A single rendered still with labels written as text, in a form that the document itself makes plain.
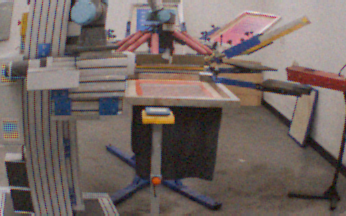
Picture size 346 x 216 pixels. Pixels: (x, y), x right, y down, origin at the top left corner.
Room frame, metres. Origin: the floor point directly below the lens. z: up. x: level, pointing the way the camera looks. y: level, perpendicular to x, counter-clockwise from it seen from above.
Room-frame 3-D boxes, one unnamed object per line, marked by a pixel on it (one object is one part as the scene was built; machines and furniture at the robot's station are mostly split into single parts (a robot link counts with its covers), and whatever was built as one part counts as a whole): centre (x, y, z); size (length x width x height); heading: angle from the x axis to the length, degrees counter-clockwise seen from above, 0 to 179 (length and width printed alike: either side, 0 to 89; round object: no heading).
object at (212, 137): (2.14, -0.03, 0.74); 0.45 x 0.03 x 0.43; 96
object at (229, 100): (2.43, 0.01, 0.97); 0.79 x 0.58 x 0.04; 6
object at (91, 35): (1.81, 0.38, 1.31); 0.15 x 0.15 x 0.10
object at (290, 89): (3.21, -0.49, 0.91); 1.34 x 0.40 x 0.08; 66
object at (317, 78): (2.91, -1.18, 1.06); 0.61 x 0.46 x 0.12; 66
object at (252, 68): (3.88, -0.41, 0.91); 1.34 x 0.40 x 0.08; 126
